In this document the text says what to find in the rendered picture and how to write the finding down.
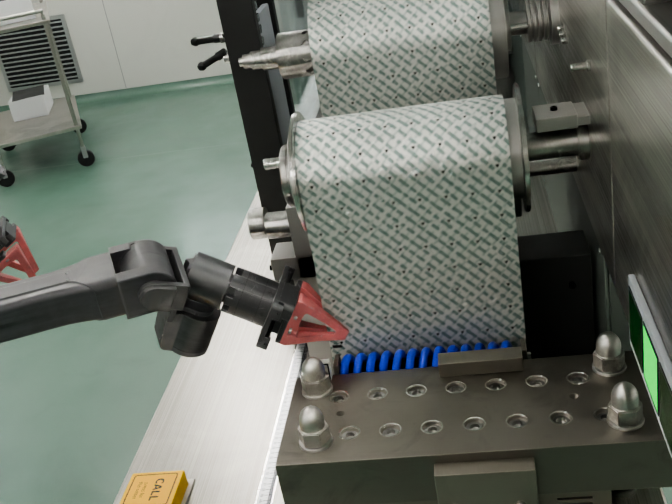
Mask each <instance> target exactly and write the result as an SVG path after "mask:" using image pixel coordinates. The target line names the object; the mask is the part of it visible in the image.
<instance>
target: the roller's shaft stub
mask: <svg viewBox="0 0 672 504"><path fill-rule="evenodd" d="M526 136H527V146H528V156H529V161H534V160H542V159H551V158H559V157H568V156H576V155H577V158H578V159H579V160H588V159H589V158H590V136H589V129H588V125H578V128H573V129H565V130H557V131H548V132H540V133H537V132H531V133H526Z"/></svg>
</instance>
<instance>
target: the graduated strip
mask: <svg viewBox="0 0 672 504"><path fill-rule="evenodd" d="M307 352H308V346H307V343H301V344H296V346H295V350H294V353H293V357H292V361H291V365H290V369H289V373H288V377H287V381H286V384H285V388H284V392H283V396H282V400H281V404H280V408H279V411H278V415H277V419H276V423H275V427H274V431H273V435H272V438H271V442H270V446H269V450H268V454H267V458H266V462H265V465H264V469H263V473H262V477H261V481H260V485H259V489H258V493H257V496H256V500H255V504H272V502H273V498H274V494H275V489H276V485H277V481H278V476H277V472H276V468H275V464H276V460H277V456H278V452H279V448H280V444H281V439H282V435H283V431H284V427H285V423H286V419H287V415H288V411H289V407H290V402H291V398H292V394H293V390H294V386H295V382H296V378H301V376H302V364H303V362H304V361H305V360H306V357H307Z"/></svg>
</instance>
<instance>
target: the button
mask: <svg viewBox="0 0 672 504"><path fill-rule="evenodd" d="M187 486H188V481H187V478H186V474H185V471H184V470H178V471H163V472H148V473H134V474H133V475H132V477H131V479H130V481H129V483H128V485H127V488H126V490H125V492H124V494H123V497H122V499H121V501H120V503H119V504H181V503H182V500H183V497H184V494H185V492H186V489H187Z"/></svg>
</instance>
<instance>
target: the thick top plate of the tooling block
mask: <svg viewBox="0 0 672 504"><path fill-rule="evenodd" d="M592 363H593V354H584V355H572V356H559V357H547V358H535V359H523V367H524V370H523V371H512V372H500V373H487V374H475V375H462V376H450V377H440V376H439V368H438V367H425V368H413V369H401V370H389V371H377V372H365V373H352V374H340V375H333V376H332V380H330V382H331V383H332V385H333V391H332V392H331V394H329V395H328V396H327V397H325V398H322V399H318V400H310V399H307V398H305V397H304V396H303V395H302V389H303V388H302V383H301V378H296V382H295V386H294V390H293V394H292V398H291V402H290V407H289V411H288V415H287V419H286V423H285V427H284V431H283V435H282V439H281V444H280V448H279V452H278V456H277V460H276V464H275V468H276V472H277V476H278V480H279V484H280V488H281V492H282V496H283V500H284V504H385V503H402V502H420V501H437V500H438V499H437V493H436V486H435V479H434V464H435V463H451V462H466V461H482V460H497V459H513V458H528V457H534V460H535V467H536V476H537V488H538V495H541V494H558V493H576V492H593V491H610V490H628V489H645V488H662V487H672V458H671V455H670V452H669V449H668V447H667V444H666V441H665V438H664V436H663V433H662V430H661V427H660V424H659V422H658V419H657V416H656V413H655V411H654V408H653V405H652V402H651V399H650V397H649V394H648V391H647V388H646V386H645V383H644V380H643V377H642V374H641V372H640V369H639V366H638V363H637V361H636V358H635V355H634V352H633V351H625V363H626V365H627V368H626V371H625V372H624V373H623V374H621V375H618V376H614V377H606V376H601V375H598V374H597V373H595V372H594V371H593V369H592ZM622 381H626V382H629V383H631V384H633V385H634V386H635V388H636V389H637V391H638V394H639V400H640V401H641V402H642V404H643V416H644V418H645V422H644V425H643V426H642V427H641V428H639V429H637V430H635V431H619V430H616V429H614V428H612V427H610V426H609V424H608V423H607V414H608V403H609V402H610V400H611V392H612V389H613V387H614V386H615V385H616V384H617V383H619V382H622ZM310 405H312V406H315V407H317V408H319V409H320V411H321V412H322V414H323V416H324V420H325V421H326V423H327V424H328V425H329V430H330V433H331V434H332V436H333V442H332V444H331V445H330V446H329V447H328V448H327V449H325V450H323V451H321V452H317V453H308V452H305V451H303V450H302V449H301V448H300V446H299V440H300V437H299V433H298V427H299V426H300V425H299V415H300V412H301V411H302V409H303V408H304V407H306V406H310Z"/></svg>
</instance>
